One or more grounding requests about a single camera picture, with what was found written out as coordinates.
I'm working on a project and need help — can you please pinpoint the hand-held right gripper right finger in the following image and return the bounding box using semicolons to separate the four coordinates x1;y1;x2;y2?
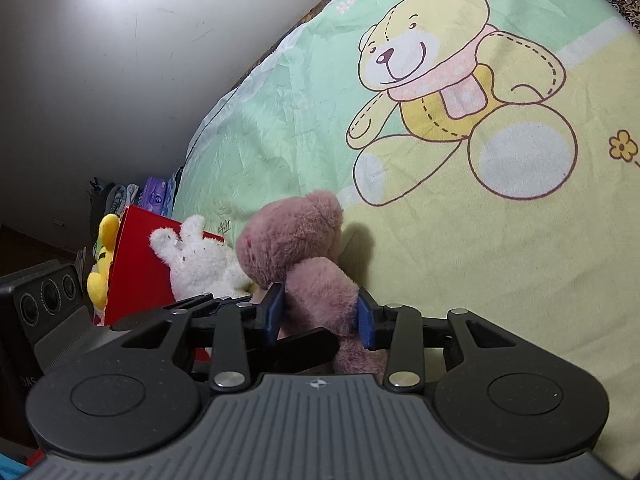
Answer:
356;287;517;391

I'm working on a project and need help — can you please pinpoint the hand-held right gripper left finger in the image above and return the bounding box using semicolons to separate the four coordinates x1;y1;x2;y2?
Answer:
120;282;287;392

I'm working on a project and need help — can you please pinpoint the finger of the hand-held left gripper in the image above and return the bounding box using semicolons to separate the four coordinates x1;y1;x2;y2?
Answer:
277;329;342;377
111;294;261;332

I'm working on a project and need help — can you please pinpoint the white fluffy plush toy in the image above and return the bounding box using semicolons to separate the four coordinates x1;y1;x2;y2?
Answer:
150;214;253;303

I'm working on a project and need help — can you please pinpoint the red cardboard box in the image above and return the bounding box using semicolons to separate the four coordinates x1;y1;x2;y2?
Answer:
102;205;226;328

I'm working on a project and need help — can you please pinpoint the yellow tiger plush toy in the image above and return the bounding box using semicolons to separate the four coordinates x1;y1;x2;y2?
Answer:
86;213;122;311

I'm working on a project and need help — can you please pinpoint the mauve teddy bear plush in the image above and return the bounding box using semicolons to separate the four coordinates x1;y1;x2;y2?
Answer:
235;190;388;376

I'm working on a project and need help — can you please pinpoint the bear printed blanket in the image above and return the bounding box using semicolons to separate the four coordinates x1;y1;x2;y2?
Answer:
172;0;640;476

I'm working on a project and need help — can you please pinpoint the purple package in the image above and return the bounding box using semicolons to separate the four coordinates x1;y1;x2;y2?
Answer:
139;176;177;217

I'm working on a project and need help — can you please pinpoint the pile of clothes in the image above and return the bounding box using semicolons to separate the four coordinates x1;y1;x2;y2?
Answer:
89;176;143;251

